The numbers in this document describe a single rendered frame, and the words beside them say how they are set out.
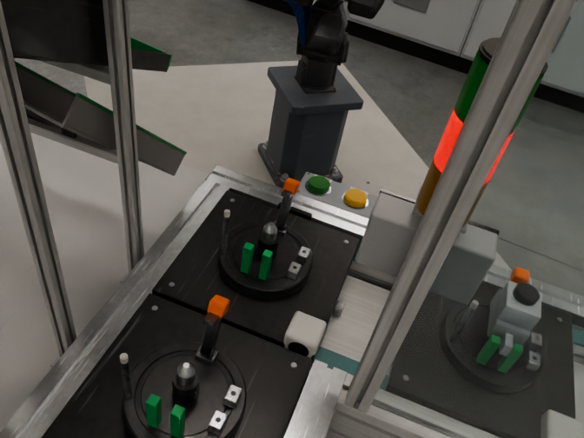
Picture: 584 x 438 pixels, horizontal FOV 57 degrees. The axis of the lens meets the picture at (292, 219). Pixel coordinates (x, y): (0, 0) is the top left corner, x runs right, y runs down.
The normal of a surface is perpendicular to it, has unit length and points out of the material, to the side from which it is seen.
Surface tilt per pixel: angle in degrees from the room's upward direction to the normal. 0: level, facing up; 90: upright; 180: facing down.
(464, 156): 90
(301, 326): 0
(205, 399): 0
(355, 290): 0
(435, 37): 90
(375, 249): 90
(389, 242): 90
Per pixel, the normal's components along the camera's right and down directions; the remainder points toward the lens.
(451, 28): -0.40, 0.59
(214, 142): 0.14, -0.72
